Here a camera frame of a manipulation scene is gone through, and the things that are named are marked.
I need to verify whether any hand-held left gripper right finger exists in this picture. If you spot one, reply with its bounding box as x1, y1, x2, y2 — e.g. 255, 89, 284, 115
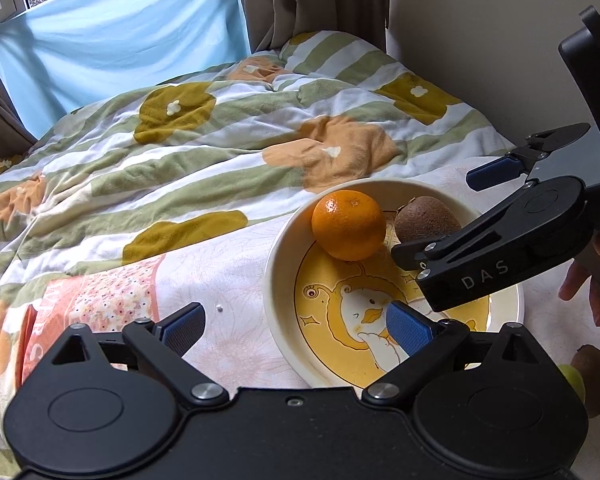
362, 301, 553, 403

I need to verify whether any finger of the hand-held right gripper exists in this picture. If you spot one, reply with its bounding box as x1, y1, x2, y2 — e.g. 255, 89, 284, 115
466, 123, 592, 191
391, 195, 523, 281

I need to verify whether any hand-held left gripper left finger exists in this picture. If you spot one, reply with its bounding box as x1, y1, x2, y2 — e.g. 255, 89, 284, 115
50, 302, 231, 406

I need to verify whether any brown kiwi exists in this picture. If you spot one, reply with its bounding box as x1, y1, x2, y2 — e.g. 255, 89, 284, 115
570, 344, 600, 418
394, 197, 462, 246

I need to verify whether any large orange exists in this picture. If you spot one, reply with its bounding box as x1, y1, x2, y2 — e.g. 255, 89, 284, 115
311, 189, 387, 262

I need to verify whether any cream bowl with cartoon print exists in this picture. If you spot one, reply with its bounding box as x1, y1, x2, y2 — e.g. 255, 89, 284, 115
262, 178, 526, 391

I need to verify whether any green apple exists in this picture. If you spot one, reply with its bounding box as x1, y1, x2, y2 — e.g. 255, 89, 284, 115
559, 364, 587, 403

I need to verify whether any pink printed bed sheet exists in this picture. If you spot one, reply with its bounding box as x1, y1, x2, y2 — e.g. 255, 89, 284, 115
0, 160, 600, 480

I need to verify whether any striped floral quilt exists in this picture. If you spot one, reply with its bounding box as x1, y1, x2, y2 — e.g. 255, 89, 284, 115
0, 30, 518, 480

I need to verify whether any light blue cloth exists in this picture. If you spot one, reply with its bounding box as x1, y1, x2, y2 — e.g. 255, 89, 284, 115
0, 0, 253, 138

